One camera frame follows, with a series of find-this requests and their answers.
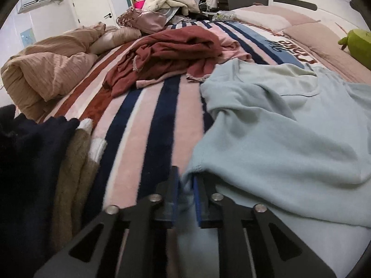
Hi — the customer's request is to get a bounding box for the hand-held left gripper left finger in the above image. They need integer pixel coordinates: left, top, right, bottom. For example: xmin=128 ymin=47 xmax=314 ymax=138
xmin=33 ymin=166 xmax=181 ymax=278

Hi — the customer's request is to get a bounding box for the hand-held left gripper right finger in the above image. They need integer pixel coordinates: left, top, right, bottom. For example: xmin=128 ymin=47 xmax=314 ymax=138
xmin=192 ymin=174 xmax=337 ymax=278

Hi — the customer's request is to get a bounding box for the light blue sweatshirt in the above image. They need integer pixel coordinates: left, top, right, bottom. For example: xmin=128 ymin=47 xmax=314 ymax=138
xmin=177 ymin=58 xmax=371 ymax=278

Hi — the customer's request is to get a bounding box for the striped plush blanket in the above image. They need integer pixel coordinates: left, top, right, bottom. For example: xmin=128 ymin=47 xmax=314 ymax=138
xmin=37 ymin=19 xmax=323 ymax=217

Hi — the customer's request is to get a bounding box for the brown knit sweater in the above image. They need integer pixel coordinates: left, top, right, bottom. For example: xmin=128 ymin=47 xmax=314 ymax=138
xmin=50 ymin=118 xmax=106 ymax=252

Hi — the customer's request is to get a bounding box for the maroon garment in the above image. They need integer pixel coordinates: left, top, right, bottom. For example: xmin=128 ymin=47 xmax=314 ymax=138
xmin=102 ymin=25 xmax=223 ymax=98

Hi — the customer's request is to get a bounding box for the dark navy knit garment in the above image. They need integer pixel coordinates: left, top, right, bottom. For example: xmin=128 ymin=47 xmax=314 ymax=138
xmin=0 ymin=104 xmax=80 ymax=278

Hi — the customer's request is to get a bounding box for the pink garment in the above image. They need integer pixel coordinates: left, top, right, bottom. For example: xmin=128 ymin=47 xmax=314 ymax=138
xmin=136 ymin=26 xmax=256 ymax=89

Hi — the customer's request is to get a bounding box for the mauve satin garment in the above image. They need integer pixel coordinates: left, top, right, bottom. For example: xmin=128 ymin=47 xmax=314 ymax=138
xmin=116 ymin=8 xmax=169 ymax=35

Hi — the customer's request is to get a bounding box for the beige quilted comforter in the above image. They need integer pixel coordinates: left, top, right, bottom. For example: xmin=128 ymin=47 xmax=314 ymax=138
xmin=0 ymin=22 xmax=142 ymax=121

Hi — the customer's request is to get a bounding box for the cream blanket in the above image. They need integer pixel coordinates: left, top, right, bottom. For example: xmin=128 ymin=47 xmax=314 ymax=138
xmin=143 ymin=0 xmax=200 ymax=19

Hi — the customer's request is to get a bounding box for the pink pillow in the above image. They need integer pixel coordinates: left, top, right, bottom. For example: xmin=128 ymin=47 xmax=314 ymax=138
xmin=282 ymin=21 xmax=371 ymax=84

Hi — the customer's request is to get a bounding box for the white door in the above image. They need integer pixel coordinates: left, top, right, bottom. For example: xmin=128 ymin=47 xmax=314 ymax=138
xmin=71 ymin=0 xmax=117 ymax=29

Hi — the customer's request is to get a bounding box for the green plush toy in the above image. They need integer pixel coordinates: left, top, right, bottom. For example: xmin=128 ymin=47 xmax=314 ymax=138
xmin=338 ymin=29 xmax=371 ymax=70

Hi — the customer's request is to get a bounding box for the white headboard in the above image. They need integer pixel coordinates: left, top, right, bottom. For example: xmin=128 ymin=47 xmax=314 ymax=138
xmin=268 ymin=0 xmax=371 ymax=35

